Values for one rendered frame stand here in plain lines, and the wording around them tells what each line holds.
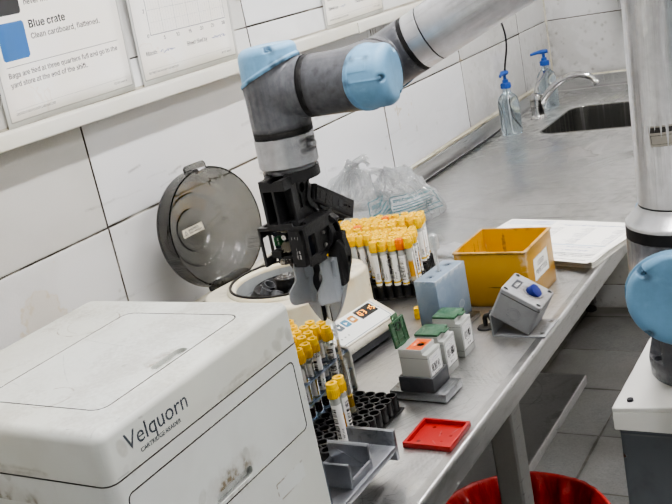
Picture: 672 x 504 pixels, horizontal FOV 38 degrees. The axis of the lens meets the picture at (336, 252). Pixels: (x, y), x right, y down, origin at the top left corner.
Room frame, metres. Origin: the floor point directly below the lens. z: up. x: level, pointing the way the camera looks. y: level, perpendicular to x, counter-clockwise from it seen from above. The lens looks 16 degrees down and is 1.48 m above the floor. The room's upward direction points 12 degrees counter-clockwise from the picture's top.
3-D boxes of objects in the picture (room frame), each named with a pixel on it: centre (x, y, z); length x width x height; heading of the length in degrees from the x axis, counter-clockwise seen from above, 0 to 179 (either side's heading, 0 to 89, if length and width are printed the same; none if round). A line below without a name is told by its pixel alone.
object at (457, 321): (1.39, -0.15, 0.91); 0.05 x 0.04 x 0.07; 57
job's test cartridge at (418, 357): (1.27, -0.09, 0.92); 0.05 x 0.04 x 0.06; 55
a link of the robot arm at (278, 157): (1.19, 0.03, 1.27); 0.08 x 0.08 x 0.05
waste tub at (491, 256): (1.60, -0.29, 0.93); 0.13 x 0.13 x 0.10; 56
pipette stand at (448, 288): (1.50, -0.16, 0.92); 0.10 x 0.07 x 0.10; 142
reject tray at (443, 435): (1.14, -0.08, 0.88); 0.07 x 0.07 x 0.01; 57
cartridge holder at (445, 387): (1.27, -0.09, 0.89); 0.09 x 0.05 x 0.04; 55
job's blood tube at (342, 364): (1.21, 0.02, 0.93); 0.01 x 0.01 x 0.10
